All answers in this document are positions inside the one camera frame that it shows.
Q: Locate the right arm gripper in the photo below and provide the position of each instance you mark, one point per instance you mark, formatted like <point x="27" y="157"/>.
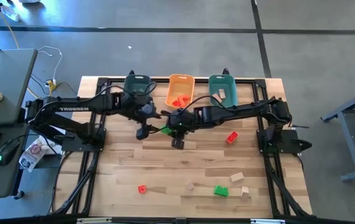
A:
<point x="180" y="119"/>

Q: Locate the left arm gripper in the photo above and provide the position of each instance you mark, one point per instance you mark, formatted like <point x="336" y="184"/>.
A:
<point x="138" y="109"/>

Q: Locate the green plastic building brick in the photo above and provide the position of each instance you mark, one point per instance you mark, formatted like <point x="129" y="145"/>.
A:
<point x="165" y="129"/>
<point x="221" y="191"/>

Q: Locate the orange-red plastic building brick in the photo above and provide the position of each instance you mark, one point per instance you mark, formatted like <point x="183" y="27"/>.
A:
<point x="176" y="103"/>
<point x="184" y="100"/>
<point x="232" y="137"/>

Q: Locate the pale wooden cube block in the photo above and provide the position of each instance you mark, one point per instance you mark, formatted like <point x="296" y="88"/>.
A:
<point x="190" y="186"/>

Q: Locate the small orange-red plastic brick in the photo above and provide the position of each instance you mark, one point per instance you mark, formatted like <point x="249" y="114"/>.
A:
<point x="142" y="189"/>

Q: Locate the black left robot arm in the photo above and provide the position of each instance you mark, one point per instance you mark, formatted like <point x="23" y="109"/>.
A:
<point x="71" y="109"/>

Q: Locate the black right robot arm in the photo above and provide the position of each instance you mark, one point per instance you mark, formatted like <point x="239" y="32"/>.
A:
<point x="227" y="113"/>

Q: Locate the orange plastic bin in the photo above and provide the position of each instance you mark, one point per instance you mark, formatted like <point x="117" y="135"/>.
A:
<point x="180" y="87"/>

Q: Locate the dark green plastic bin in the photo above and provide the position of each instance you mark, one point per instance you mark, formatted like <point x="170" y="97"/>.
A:
<point x="132" y="83"/>

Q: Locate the black table clamp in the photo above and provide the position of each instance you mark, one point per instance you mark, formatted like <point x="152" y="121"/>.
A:
<point x="131" y="73"/>
<point x="225" y="71"/>

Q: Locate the teal plastic bin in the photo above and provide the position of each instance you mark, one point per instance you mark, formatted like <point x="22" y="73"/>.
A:
<point x="228" y="85"/>

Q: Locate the white printed box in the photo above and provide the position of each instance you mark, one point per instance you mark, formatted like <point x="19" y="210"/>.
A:
<point x="54" y="148"/>

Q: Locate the yellow power plug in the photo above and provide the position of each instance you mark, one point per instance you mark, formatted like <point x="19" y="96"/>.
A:
<point x="51" y="84"/>

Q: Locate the white crumpled snack bag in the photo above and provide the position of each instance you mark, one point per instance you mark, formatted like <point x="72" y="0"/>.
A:
<point x="34" y="155"/>

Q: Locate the black computer mouse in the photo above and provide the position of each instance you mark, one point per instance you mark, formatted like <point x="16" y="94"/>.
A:
<point x="7" y="151"/>

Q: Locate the white shoe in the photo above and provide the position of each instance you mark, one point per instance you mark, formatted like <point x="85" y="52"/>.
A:
<point x="11" y="14"/>

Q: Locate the black aluminium table frame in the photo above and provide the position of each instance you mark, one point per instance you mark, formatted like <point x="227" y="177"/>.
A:
<point x="161" y="80"/>

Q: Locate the silver metal bracket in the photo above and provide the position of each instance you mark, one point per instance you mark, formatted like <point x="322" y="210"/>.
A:
<point x="267" y="221"/>
<point x="93" y="220"/>

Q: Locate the grey metal desk frame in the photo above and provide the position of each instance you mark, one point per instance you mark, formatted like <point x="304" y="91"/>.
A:
<point x="353" y="146"/>

